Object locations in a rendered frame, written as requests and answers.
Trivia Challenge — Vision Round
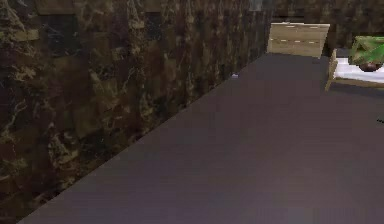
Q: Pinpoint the dark brown round pot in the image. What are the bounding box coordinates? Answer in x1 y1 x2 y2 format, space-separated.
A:
358 61 382 73

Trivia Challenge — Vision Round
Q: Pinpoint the green house plant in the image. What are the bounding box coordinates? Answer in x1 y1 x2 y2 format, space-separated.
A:
348 34 384 66

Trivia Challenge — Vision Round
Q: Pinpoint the white bed with wooden frame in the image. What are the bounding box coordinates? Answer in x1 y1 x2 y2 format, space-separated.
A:
324 48 384 92

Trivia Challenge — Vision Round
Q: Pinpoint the light wooden chest of drawers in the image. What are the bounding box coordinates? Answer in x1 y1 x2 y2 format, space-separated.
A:
266 21 331 60

